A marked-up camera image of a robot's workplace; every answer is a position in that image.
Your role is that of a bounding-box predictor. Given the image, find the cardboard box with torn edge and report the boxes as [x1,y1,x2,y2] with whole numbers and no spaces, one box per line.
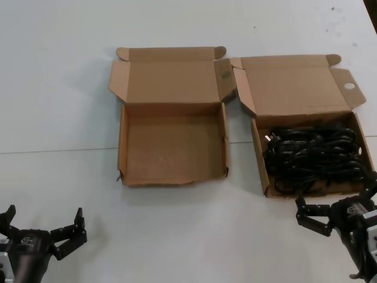
[108,46,236,188]

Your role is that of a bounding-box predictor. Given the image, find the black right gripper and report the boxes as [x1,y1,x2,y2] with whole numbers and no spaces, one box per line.
[295,170,377,283]

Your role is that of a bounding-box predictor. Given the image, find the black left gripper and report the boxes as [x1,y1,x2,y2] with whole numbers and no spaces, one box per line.
[0,205,88,283]

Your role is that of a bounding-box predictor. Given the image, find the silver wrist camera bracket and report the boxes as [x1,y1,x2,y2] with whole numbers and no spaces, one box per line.
[0,249,15,283]
[366,210,377,264]

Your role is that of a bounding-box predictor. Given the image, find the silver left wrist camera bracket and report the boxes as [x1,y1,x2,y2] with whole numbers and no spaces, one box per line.
[0,249,15,283]

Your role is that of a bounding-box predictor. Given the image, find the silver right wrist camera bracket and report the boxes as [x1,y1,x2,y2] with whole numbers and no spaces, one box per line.
[366,210,377,264]

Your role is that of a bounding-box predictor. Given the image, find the cardboard box with round hole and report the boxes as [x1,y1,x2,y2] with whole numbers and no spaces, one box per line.
[229,54,377,198]

